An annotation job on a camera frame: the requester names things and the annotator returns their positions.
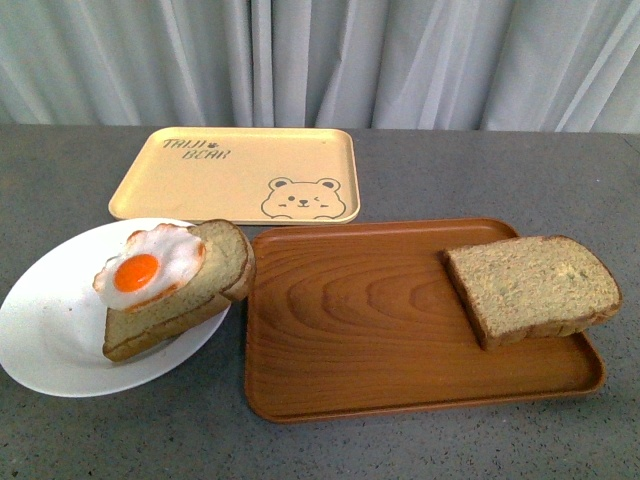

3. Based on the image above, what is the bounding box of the lowest bread slice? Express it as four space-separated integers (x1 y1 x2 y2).
102 219 256 362

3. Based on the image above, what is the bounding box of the fried egg toy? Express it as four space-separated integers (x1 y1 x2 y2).
93 223 206 312

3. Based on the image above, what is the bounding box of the brown wood-grain tray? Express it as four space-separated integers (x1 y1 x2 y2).
245 218 605 423

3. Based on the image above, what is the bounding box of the white round plate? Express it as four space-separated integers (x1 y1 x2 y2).
1 218 225 398

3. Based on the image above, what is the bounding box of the grey pleated curtain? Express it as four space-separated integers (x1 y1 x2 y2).
1 1 639 133

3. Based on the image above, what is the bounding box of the yellow bear tray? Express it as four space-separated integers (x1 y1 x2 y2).
109 127 360 225

